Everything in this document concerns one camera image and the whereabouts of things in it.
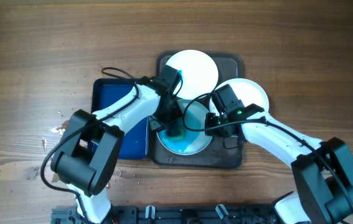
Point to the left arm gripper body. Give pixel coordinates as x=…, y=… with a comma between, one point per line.
x=164, y=118

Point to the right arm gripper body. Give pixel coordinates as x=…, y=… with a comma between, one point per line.
x=213, y=121

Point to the green scrubbing sponge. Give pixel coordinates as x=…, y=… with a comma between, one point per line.
x=175, y=133

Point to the grey white plate bottom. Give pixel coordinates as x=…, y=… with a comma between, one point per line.
x=190, y=142

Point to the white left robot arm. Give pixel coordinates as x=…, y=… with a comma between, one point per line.
x=86, y=155

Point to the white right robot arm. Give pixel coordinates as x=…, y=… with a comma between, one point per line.
x=322, y=170

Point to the dark brown serving tray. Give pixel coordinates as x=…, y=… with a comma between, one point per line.
x=220, y=153

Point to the blue tray with water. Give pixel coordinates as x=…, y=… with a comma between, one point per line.
x=108, y=96

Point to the pinkish white plate right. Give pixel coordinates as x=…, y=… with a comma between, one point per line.
x=238, y=98

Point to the white plate top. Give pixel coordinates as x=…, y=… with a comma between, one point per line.
x=198, y=71

